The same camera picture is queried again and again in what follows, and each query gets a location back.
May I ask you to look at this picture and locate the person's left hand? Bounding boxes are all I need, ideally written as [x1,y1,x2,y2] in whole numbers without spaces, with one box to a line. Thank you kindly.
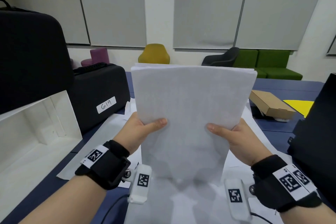
[113,112,168,156]

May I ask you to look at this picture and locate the person's right hand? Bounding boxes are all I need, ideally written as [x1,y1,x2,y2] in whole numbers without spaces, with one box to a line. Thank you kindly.
[206,118,273,167]

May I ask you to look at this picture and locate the pile of white papers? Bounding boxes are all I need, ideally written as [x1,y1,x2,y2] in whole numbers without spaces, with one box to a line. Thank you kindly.
[56,99,292,224]

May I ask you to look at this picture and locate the yellow folder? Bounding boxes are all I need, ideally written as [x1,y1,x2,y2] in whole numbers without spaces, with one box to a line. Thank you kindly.
[282,99,315,119]

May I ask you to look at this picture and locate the neat white paper sheaf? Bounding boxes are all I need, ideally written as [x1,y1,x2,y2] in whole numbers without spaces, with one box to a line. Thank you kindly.
[130,63,258,187]

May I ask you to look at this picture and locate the person's right forearm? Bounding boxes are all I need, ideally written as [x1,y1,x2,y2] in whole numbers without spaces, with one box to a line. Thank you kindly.
[278,200,336,224]

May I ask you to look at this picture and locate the brown cardboard box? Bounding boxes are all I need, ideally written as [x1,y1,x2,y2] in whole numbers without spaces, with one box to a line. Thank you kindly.
[248,90,297,123]

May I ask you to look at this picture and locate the black case with white label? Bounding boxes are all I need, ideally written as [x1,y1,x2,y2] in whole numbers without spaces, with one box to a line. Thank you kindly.
[67,62,131,135]

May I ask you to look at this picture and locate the black fabric bag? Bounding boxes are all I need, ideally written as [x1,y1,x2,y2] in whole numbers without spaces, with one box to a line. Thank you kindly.
[286,73,336,202]

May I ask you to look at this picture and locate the yellow armchair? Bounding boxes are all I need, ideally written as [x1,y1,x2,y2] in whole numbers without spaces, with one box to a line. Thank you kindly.
[138,43,171,65]

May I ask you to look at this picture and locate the tall purple stool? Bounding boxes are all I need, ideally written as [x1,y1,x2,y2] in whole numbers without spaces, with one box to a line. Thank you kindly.
[90,47,110,64]

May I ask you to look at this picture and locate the green sofa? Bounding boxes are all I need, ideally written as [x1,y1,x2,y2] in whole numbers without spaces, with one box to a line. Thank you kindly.
[233,49,303,81]

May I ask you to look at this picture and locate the black armchair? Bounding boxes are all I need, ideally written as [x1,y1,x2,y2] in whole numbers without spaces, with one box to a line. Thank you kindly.
[201,47,240,68]

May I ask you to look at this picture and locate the open white box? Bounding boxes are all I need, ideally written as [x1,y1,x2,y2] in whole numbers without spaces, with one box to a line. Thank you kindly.
[0,90,83,216]

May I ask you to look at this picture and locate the large black carrying case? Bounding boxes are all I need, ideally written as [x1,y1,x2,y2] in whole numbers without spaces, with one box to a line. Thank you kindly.
[0,0,75,116]

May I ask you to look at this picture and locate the grey roller blind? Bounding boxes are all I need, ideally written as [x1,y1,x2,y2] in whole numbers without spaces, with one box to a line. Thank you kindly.
[326,32,336,57]
[173,0,252,50]
[74,0,147,48]
[234,0,332,51]
[0,0,91,46]

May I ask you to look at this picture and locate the black left wrist strap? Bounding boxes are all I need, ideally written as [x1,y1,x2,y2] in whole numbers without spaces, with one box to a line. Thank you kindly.
[74,140,132,191]

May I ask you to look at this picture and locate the black wrist strap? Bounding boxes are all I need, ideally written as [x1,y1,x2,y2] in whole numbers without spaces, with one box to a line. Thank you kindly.
[74,140,132,191]
[251,154,323,213]

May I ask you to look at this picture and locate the black right wrist strap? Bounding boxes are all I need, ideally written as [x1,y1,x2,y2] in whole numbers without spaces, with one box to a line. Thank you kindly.
[251,154,323,213]

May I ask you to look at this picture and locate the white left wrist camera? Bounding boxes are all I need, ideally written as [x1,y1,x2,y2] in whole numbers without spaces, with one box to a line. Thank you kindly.
[127,164,153,205]

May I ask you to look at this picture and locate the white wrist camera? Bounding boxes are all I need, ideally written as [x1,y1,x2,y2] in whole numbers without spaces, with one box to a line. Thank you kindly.
[127,164,153,205]
[223,178,253,223]

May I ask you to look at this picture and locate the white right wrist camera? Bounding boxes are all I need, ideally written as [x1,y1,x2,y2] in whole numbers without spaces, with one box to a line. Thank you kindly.
[223,178,253,223]

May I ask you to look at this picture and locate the black right camera cable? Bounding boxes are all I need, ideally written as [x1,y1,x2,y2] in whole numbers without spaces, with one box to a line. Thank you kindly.
[251,212,275,224]

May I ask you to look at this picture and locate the black camera cable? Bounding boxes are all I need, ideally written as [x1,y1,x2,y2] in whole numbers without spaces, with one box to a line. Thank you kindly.
[100,194,131,224]
[251,212,275,224]

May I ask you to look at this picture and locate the black left camera cable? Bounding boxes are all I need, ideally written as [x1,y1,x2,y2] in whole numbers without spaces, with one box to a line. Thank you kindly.
[100,194,131,224]

